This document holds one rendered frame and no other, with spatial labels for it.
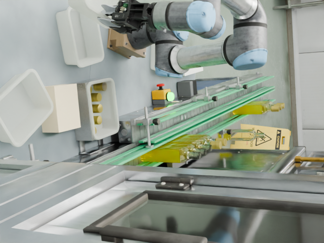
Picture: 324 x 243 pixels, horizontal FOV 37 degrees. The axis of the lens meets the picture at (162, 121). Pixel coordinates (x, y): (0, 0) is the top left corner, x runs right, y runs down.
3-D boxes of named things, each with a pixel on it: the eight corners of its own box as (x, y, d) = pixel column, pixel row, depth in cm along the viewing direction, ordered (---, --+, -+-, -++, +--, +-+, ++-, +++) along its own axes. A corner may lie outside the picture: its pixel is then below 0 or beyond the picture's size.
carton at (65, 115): (42, 132, 170) (59, 132, 166) (37, 87, 168) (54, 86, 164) (64, 127, 180) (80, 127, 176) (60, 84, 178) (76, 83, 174)
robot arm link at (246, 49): (170, 46, 208) (275, 25, 166) (169, 80, 208) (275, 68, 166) (148, 42, 200) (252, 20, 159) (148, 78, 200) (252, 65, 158)
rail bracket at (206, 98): (191, 102, 246) (215, 101, 239) (190, 87, 245) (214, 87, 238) (195, 101, 249) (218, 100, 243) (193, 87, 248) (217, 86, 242)
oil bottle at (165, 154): (141, 161, 202) (186, 163, 192) (139, 148, 201) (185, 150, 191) (147, 158, 207) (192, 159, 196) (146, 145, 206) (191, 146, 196)
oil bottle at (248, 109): (232, 114, 296) (277, 114, 282) (232, 105, 295) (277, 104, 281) (236, 113, 300) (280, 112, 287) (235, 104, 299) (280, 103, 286)
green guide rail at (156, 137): (138, 142, 200) (155, 143, 196) (138, 141, 200) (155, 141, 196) (263, 87, 350) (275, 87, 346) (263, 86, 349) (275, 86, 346)
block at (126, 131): (118, 143, 199) (132, 143, 196) (115, 121, 198) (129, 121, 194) (123, 141, 202) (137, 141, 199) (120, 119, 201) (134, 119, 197)
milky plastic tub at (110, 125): (76, 141, 185) (94, 141, 181) (69, 83, 182) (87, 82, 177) (102, 131, 200) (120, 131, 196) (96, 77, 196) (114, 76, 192)
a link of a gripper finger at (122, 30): (110, 16, 137) (135, 15, 133) (114, 18, 139) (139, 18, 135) (107, 32, 137) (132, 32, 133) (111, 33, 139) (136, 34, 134)
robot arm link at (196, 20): (215, 35, 125) (201, 29, 117) (179, 34, 130) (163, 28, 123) (219, 5, 125) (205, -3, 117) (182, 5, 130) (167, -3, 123)
